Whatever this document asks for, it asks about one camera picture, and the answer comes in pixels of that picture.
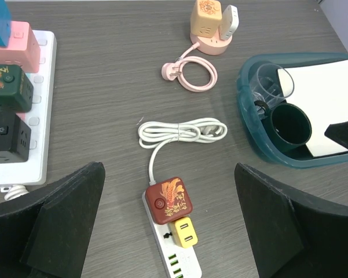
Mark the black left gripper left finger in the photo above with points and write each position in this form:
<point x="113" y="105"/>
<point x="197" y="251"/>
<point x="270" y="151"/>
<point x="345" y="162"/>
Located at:
<point x="46" y="233"/>

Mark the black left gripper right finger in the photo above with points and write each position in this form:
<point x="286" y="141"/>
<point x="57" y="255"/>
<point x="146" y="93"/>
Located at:
<point x="292" y="233"/>

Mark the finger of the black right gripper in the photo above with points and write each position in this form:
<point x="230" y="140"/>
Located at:
<point x="338" y="133"/>

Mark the long white power strip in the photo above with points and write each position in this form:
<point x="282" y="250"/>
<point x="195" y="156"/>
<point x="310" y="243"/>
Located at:
<point x="34" y="170"/>

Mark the black cube adapter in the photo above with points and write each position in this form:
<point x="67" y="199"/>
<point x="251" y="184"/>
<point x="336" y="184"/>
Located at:
<point x="15" y="137"/>

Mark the yellow usb plug adapter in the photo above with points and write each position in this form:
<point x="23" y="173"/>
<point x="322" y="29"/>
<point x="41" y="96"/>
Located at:
<point x="183" y="232"/>

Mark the small white usb power strip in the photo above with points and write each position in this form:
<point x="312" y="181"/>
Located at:
<point x="177" y="261"/>

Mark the red carp cube adapter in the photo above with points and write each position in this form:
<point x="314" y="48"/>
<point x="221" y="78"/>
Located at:
<point x="168" y="201"/>

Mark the green dragon cube adapter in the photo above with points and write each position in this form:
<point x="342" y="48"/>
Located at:
<point x="16" y="90"/>

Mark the pink cube adapter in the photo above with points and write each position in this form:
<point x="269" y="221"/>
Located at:
<point x="23" y="48"/>

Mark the pink round socket base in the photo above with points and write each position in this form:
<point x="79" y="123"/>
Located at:
<point x="211" y="46"/>

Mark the white flat plug adapter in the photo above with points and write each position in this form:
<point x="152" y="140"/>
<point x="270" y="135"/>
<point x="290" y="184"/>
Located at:
<point x="230" y="22"/>

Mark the white paper sheet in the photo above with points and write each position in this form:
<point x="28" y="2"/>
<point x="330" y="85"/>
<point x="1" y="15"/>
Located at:
<point x="321" y="92"/>

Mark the teal plastic tray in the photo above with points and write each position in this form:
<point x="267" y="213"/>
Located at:
<point x="253" y="126"/>

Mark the dark green cup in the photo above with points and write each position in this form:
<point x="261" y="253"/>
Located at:
<point x="287" y="126"/>

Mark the clear glass cup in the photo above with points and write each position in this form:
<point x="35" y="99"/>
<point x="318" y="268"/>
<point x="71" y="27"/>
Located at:
<point x="271" y="84"/>

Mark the orange cube adapter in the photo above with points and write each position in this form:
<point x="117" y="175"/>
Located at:
<point x="206" y="17"/>

